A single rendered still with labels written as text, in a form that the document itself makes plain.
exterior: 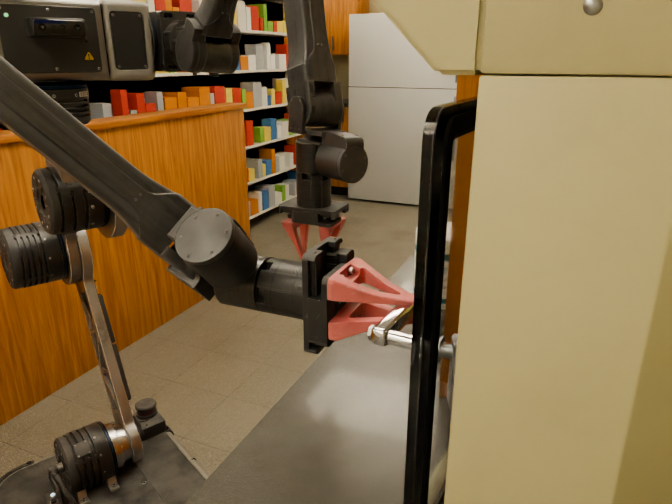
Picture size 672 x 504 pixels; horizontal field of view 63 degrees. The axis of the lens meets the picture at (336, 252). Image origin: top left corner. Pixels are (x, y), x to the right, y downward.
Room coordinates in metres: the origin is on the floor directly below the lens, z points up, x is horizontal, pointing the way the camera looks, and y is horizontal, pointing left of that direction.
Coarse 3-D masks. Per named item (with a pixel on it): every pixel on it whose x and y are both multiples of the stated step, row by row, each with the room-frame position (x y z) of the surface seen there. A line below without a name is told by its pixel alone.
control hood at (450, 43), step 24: (384, 0) 0.36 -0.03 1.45; (408, 0) 0.35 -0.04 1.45; (432, 0) 0.34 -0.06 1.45; (456, 0) 0.34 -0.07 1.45; (480, 0) 0.34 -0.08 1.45; (408, 24) 0.35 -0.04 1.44; (432, 24) 0.34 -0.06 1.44; (456, 24) 0.34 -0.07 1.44; (480, 24) 0.34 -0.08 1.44; (432, 48) 0.34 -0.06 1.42; (456, 48) 0.34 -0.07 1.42; (480, 48) 0.34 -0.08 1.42; (456, 72) 0.34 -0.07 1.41; (480, 72) 0.35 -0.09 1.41
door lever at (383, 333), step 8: (392, 312) 0.44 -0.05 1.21; (400, 312) 0.44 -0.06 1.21; (408, 312) 0.45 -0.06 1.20; (384, 320) 0.42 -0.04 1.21; (392, 320) 0.42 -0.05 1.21; (400, 320) 0.43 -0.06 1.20; (408, 320) 0.45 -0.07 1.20; (368, 328) 0.41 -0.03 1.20; (376, 328) 0.41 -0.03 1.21; (384, 328) 0.41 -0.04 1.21; (392, 328) 0.41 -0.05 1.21; (400, 328) 0.43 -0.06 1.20; (368, 336) 0.41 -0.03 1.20; (376, 336) 0.41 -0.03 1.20; (384, 336) 0.40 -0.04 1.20; (392, 336) 0.40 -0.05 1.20; (400, 336) 0.40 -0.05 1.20; (408, 336) 0.40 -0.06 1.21; (376, 344) 0.41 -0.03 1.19; (384, 344) 0.40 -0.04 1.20; (392, 344) 0.40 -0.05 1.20; (400, 344) 0.40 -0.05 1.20; (408, 344) 0.40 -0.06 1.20
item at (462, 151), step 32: (448, 224) 0.39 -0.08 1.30; (416, 256) 0.35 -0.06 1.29; (448, 256) 0.40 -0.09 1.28; (416, 288) 0.35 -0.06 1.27; (448, 288) 0.40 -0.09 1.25; (416, 320) 0.35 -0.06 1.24; (448, 320) 0.41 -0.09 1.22; (416, 352) 0.35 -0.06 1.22; (416, 384) 0.35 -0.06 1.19; (416, 416) 0.35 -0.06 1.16; (448, 416) 0.43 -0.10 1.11
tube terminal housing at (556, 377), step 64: (512, 0) 0.33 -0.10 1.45; (576, 0) 0.31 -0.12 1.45; (640, 0) 0.30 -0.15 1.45; (512, 64) 0.32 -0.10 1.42; (576, 64) 0.31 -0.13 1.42; (640, 64) 0.30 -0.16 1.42; (512, 128) 0.32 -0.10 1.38; (576, 128) 0.31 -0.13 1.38; (640, 128) 0.30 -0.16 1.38; (512, 192) 0.32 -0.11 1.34; (576, 192) 0.31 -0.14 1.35; (640, 192) 0.30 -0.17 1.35; (512, 256) 0.32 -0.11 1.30; (576, 256) 0.31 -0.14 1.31; (640, 256) 0.29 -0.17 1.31; (512, 320) 0.32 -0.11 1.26; (576, 320) 0.30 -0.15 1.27; (640, 320) 0.29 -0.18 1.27; (512, 384) 0.32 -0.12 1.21; (576, 384) 0.30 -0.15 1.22; (640, 384) 0.29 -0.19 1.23; (448, 448) 0.33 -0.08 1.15; (512, 448) 0.31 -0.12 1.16; (576, 448) 0.30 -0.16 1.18; (640, 448) 0.29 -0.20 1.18
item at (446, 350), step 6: (444, 336) 0.39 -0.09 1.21; (456, 336) 0.39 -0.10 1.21; (444, 342) 0.39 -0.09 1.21; (438, 348) 0.38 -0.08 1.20; (444, 348) 0.38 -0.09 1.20; (450, 348) 0.38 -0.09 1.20; (438, 354) 0.38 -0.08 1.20; (444, 354) 0.38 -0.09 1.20; (450, 354) 0.38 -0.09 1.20; (438, 360) 0.38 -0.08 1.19; (450, 360) 0.39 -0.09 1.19; (450, 366) 0.38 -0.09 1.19; (450, 372) 0.38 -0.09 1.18; (450, 378) 0.38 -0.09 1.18; (450, 384) 0.38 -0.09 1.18; (450, 390) 0.37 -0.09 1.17; (450, 396) 0.37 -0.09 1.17; (450, 402) 0.37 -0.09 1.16; (450, 408) 0.37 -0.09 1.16
